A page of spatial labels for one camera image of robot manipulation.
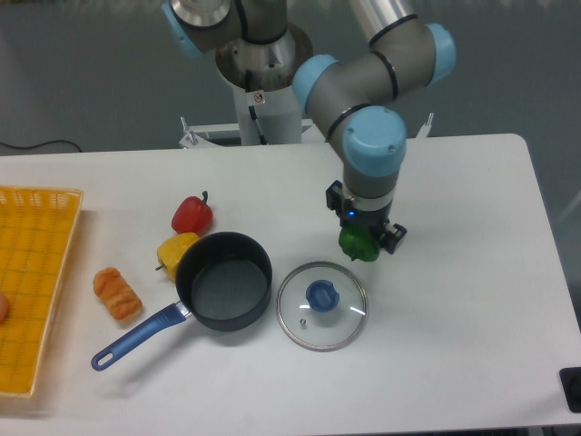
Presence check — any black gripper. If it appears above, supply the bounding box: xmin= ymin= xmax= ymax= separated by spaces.
xmin=325 ymin=180 xmax=407 ymax=253

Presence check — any green bell pepper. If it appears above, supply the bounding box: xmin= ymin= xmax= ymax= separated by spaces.
xmin=339 ymin=225 xmax=379 ymax=263

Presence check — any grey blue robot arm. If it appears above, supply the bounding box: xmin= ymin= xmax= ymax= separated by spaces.
xmin=162 ymin=1 xmax=457 ymax=262

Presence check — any glass lid blue knob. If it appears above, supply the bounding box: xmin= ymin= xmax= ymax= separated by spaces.
xmin=276 ymin=261 xmax=368 ymax=352

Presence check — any red bell pepper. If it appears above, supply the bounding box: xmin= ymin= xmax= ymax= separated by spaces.
xmin=171 ymin=191 xmax=213 ymax=234

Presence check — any yellow bell pepper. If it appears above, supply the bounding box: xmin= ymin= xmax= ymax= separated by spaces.
xmin=156 ymin=233 xmax=200 ymax=282

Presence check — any black device at table corner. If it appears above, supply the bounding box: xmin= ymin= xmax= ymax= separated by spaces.
xmin=559 ymin=367 xmax=581 ymax=413

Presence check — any orange bread roll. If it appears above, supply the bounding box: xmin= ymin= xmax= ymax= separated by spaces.
xmin=93 ymin=267 xmax=143 ymax=324

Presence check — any yellow woven basket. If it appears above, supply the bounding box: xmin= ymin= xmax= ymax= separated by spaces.
xmin=1 ymin=185 xmax=84 ymax=398

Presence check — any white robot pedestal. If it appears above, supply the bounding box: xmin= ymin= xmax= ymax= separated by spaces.
xmin=178 ymin=22 xmax=435 ymax=150

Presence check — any black saucepan blue handle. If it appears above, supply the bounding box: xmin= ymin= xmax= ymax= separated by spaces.
xmin=91 ymin=232 xmax=272 ymax=372

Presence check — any black floor cable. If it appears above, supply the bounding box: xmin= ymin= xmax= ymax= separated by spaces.
xmin=0 ymin=140 xmax=84 ymax=153

